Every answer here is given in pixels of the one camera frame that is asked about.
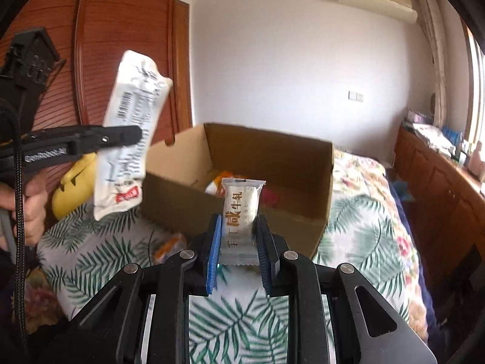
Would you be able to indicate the blue packet on cabinet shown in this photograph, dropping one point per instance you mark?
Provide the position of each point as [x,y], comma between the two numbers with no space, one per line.
[452,138]

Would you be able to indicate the person's left hand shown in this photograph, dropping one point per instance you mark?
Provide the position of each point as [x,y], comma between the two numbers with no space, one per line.
[32,208]

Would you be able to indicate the leaf printed blanket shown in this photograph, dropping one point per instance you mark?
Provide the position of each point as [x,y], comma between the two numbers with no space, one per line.
[235,330]

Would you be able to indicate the white paper pile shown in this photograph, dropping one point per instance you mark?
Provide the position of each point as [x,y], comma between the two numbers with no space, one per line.
[430,134]

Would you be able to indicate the white packet with red label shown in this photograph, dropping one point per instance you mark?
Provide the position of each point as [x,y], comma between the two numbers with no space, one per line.
[129,113]

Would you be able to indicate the dark blue bed sheet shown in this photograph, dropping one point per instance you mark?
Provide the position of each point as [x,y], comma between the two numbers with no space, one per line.
[432,273]

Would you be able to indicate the white wall switch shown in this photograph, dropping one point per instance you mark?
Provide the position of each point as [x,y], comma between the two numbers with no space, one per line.
[355,96]

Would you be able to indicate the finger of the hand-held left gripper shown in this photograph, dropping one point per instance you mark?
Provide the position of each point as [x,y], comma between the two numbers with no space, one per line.
[121,134]

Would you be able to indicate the beige curtain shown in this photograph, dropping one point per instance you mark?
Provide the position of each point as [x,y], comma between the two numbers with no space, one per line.
[439,53]

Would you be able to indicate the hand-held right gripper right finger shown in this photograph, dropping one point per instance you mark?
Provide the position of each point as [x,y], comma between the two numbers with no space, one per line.
[263,258]

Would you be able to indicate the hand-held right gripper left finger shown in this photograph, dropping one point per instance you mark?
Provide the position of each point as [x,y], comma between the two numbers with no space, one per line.
[214,254]

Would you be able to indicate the orange and white snack packet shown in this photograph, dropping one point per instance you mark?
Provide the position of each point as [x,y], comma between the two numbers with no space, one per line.
[216,184]

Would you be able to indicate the pale pink bottle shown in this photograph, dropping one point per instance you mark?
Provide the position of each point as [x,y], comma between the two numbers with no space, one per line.
[475,163]

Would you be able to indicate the pink snack packet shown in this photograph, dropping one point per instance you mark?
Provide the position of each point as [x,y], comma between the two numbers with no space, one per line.
[269,197]

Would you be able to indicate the white nougat candy packet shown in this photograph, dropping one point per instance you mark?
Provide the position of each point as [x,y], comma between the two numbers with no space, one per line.
[237,212]

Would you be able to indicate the yellow plush toy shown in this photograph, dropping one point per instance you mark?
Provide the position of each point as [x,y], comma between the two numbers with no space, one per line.
[72,193]

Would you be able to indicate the wooden window frame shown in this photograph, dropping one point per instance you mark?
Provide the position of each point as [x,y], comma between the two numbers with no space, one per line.
[475,83]

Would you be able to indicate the brown cardboard box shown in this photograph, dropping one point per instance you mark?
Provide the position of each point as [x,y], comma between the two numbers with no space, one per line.
[295,167]

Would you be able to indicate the brown wooden cabinet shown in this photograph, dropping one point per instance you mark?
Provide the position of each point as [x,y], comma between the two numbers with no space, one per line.
[435,204]

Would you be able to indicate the floral quilt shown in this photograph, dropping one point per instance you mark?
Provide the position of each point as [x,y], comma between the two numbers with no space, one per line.
[379,182]

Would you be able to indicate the red-brown wooden wardrobe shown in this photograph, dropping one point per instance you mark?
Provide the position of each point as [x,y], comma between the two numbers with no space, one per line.
[113,26]

